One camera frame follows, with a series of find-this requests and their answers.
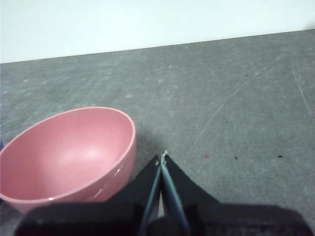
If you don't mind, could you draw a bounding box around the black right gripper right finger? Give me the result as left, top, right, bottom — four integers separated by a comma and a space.
158, 156, 311, 236

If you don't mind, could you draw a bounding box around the red ribbed bowl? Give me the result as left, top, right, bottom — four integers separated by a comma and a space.
0, 106, 137, 214

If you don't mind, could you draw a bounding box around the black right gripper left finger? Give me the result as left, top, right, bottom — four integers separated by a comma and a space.
14, 154, 163, 236

